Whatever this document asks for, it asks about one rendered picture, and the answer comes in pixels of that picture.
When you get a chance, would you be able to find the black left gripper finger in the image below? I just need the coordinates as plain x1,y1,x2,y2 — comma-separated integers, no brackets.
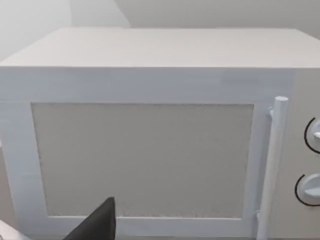
62,196,117,240

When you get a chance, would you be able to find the white microwave knob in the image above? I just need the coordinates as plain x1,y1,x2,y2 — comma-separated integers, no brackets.
294,173,320,207
303,116,320,154

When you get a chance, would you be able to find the pale microwave door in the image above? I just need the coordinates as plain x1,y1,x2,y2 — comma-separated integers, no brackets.
0,65,294,240

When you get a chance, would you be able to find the pale microwave oven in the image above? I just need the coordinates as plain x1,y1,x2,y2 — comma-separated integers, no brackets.
0,27,320,240

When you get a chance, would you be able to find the white microwave door handle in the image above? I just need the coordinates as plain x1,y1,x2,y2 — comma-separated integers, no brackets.
252,95,289,240

